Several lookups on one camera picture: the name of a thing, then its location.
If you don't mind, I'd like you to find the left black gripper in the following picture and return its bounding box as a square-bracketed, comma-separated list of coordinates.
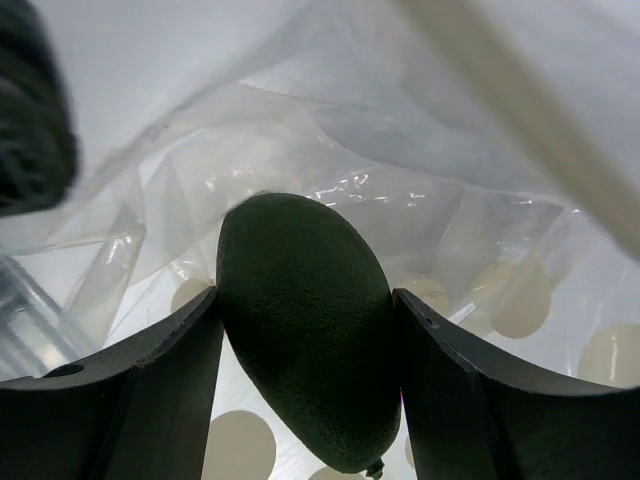
[1, 1, 80, 215]

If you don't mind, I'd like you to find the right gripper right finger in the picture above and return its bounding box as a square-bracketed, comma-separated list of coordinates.
[393, 289, 639, 479]

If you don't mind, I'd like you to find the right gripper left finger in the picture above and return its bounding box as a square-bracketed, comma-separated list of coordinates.
[1, 288, 223, 479]

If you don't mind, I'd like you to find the fake dark green avocado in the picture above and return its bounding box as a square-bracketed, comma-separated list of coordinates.
[215, 192, 401, 479]

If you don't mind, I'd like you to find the clear polka dot zip bag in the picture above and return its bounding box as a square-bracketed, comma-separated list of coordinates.
[1, 1, 639, 479]

